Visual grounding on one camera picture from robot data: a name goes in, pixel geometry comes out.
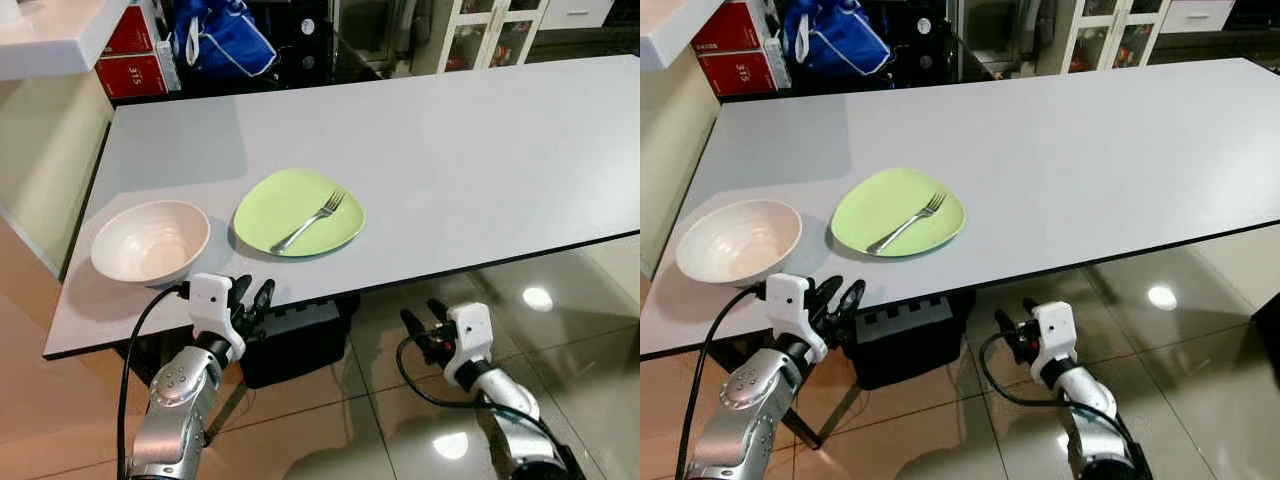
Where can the white ceramic bowl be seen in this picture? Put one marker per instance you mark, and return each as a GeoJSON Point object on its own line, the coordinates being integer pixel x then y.
{"type": "Point", "coordinates": [738, 243]}
{"type": "Point", "coordinates": [150, 243]}

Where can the light green plate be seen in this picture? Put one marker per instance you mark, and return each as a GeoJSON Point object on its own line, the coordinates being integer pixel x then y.
{"type": "Point", "coordinates": [290, 200]}
{"type": "Point", "coordinates": [885, 200]}

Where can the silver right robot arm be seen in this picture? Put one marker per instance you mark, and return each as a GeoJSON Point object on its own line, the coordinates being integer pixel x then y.
{"type": "Point", "coordinates": [510, 420]}
{"type": "Point", "coordinates": [1095, 420]}

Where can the blue fabric bag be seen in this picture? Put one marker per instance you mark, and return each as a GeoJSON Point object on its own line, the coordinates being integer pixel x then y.
{"type": "Point", "coordinates": [225, 42]}
{"type": "Point", "coordinates": [838, 42]}

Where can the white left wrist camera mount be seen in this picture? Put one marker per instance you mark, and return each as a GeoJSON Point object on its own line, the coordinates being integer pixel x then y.
{"type": "Point", "coordinates": [210, 302]}
{"type": "Point", "coordinates": [790, 302]}

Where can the black plastic crate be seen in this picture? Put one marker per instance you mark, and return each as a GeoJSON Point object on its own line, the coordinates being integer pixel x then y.
{"type": "Point", "coordinates": [295, 340]}
{"type": "Point", "coordinates": [905, 340]}

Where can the white glass door cabinet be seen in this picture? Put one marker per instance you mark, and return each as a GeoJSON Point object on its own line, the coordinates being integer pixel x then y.
{"type": "Point", "coordinates": [490, 32]}
{"type": "Point", "coordinates": [1100, 32]}

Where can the red cardboard box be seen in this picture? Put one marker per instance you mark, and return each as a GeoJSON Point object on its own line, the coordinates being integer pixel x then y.
{"type": "Point", "coordinates": [742, 72]}
{"type": "Point", "coordinates": [130, 32]}
{"type": "Point", "coordinates": [132, 75]}
{"type": "Point", "coordinates": [730, 27]}

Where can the white kitchen counter unit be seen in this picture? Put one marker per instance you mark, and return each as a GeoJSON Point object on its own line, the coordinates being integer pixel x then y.
{"type": "Point", "coordinates": [40, 40]}
{"type": "Point", "coordinates": [665, 30]}

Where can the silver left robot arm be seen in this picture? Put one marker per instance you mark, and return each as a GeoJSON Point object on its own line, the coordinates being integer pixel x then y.
{"type": "Point", "coordinates": [745, 415]}
{"type": "Point", "coordinates": [180, 410]}

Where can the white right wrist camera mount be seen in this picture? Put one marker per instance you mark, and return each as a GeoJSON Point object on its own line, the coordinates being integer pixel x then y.
{"type": "Point", "coordinates": [470, 338]}
{"type": "Point", "coordinates": [1056, 332]}

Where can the white drawer front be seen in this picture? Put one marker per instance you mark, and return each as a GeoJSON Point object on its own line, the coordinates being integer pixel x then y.
{"type": "Point", "coordinates": [1196, 14]}
{"type": "Point", "coordinates": [575, 12]}

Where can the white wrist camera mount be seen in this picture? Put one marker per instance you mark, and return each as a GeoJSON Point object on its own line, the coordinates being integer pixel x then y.
{"type": "Point", "coordinates": [790, 302]}
{"type": "Point", "coordinates": [1056, 332]}
{"type": "Point", "coordinates": [210, 302]}
{"type": "Point", "coordinates": [470, 338]}

